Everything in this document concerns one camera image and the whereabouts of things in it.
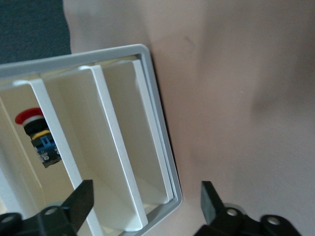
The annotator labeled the white plastic drawer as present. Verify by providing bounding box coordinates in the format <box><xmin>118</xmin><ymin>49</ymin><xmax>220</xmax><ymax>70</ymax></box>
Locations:
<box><xmin>100</xmin><ymin>60</ymin><xmax>174</xmax><ymax>205</ymax></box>
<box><xmin>0</xmin><ymin>81</ymin><xmax>104</xmax><ymax>236</ymax></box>
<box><xmin>43</xmin><ymin>65</ymin><xmax>150</xmax><ymax>233</ymax></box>

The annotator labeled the large table cover sheet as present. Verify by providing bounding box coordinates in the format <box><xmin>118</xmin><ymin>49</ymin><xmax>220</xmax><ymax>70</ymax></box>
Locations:
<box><xmin>61</xmin><ymin>0</ymin><xmax>315</xmax><ymax>236</ymax></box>

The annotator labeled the white drawer cabinet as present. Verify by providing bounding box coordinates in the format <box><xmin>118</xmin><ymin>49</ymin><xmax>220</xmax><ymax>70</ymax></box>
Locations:
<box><xmin>0</xmin><ymin>43</ymin><xmax>184</xmax><ymax>236</ymax></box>

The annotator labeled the red emergency stop button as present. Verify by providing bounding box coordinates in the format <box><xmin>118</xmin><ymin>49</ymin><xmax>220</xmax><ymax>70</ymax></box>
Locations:
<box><xmin>14</xmin><ymin>107</ymin><xmax>61</xmax><ymax>169</ymax></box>

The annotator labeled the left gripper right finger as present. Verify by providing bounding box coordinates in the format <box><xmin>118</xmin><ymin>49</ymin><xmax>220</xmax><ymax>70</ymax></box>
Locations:
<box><xmin>194</xmin><ymin>181</ymin><xmax>305</xmax><ymax>236</ymax></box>

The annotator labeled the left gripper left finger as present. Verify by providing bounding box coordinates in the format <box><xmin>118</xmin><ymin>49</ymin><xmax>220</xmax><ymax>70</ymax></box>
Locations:
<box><xmin>0</xmin><ymin>179</ymin><xmax>95</xmax><ymax>236</ymax></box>

